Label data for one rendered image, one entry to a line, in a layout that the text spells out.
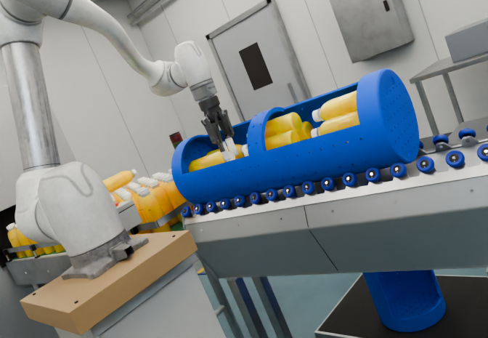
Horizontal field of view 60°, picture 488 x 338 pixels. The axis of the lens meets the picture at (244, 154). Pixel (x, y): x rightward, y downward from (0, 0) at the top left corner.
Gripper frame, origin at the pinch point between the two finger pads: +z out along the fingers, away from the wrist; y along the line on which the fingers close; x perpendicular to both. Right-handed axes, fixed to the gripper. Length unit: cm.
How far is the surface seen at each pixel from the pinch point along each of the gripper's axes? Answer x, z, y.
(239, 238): 4.4, 31.9, -8.6
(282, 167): -25.7, 9.4, -8.4
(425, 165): -67, 19, -6
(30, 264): 164, 28, -18
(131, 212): 40.6, 9.5, -21.7
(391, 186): -57, 23, -6
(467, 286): -45, 100, 62
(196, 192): 16.9, 11.3, -7.8
